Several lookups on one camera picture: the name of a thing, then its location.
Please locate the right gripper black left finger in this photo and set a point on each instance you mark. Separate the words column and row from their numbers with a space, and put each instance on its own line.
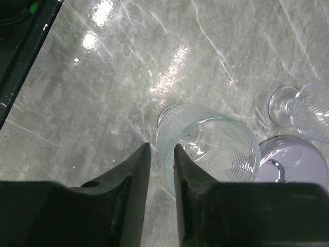
column 105, row 211

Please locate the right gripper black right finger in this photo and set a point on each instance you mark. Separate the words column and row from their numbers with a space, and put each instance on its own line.
column 213, row 213

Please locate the chrome wine glass rack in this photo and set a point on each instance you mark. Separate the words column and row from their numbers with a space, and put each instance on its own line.
column 290, row 159

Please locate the clear glass beside rack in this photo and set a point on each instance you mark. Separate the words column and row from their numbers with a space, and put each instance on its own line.
column 306, row 109

